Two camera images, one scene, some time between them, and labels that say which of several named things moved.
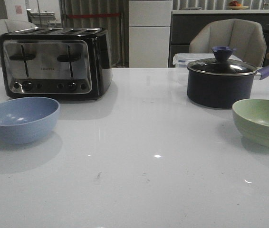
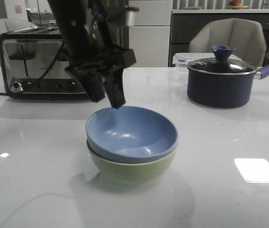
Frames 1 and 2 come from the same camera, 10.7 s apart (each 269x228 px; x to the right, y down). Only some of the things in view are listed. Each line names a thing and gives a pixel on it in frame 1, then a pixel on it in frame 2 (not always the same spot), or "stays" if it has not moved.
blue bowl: (23, 120) → (130, 134)
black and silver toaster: (56, 63) stays
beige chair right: (247, 37) stays
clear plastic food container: (182, 60) stays
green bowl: (261, 122) → (133, 173)
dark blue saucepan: (221, 91) stays
